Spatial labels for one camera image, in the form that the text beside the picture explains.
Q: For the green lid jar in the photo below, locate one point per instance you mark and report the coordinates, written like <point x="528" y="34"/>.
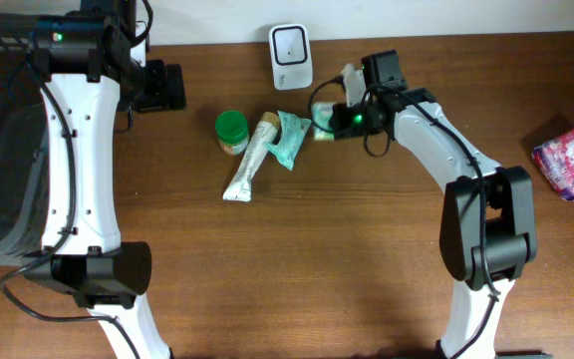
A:
<point x="232" y="132"/>

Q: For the teal pouch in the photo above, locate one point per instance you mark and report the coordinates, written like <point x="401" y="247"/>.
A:
<point x="293" y="132"/>

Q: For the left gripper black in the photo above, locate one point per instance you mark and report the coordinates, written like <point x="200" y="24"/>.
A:
<point x="161" y="95"/>

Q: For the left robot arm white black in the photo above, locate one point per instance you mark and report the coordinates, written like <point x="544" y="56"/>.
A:
<point x="89" y="65"/>

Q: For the green white pocket tissue pack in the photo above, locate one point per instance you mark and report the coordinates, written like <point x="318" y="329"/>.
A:
<point x="322" y="113"/>

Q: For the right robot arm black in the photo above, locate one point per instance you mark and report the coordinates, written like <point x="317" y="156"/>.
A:
<point x="487" y="229"/>

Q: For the white tube package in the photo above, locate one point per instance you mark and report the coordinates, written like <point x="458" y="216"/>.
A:
<point x="240" y="188"/>

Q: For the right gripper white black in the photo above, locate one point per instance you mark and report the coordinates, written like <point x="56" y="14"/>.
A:
<point x="342" y="130"/>

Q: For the white barcode scanner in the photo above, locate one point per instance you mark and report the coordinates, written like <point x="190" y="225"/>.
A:
<point x="291" y="59"/>

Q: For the grey plastic basket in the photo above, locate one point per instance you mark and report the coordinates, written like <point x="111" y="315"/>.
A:
<point x="23" y="145"/>

